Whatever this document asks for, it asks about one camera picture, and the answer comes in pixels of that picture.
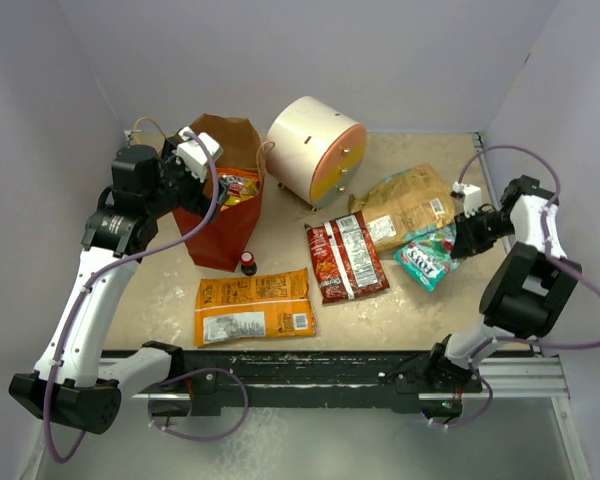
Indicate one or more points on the teal snack packet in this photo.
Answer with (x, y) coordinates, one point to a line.
(427, 259)

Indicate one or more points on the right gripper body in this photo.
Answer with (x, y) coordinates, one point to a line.
(482, 230)

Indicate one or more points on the red Doritos bag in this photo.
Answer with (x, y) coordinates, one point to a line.
(344, 260)

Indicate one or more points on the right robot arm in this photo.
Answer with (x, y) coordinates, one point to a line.
(527, 293)

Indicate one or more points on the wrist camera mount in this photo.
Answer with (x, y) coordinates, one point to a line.
(468, 196)
(196, 152)

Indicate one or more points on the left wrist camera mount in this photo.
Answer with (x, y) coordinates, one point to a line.
(196, 152)

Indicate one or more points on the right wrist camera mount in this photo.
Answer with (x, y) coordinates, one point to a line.
(468, 196)

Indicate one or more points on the large orange snack bag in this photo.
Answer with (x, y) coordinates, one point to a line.
(260, 307)

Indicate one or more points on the round white drawer cabinet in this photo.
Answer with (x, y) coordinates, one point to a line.
(316, 151)

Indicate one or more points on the tan paper snack bag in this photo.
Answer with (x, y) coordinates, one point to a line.
(405, 206)

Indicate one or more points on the orange white snack bag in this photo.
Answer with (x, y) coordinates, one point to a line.
(243, 185)

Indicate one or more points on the black front frame rail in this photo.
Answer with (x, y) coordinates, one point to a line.
(391, 380)

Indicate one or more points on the small dark sauce bottle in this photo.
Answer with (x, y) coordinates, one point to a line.
(248, 264)

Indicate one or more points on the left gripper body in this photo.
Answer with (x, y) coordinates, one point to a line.
(180, 184)

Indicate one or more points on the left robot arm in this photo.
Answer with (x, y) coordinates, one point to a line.
(68, 386)

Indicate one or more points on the red brown paper bag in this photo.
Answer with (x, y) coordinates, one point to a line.
(221, 242)

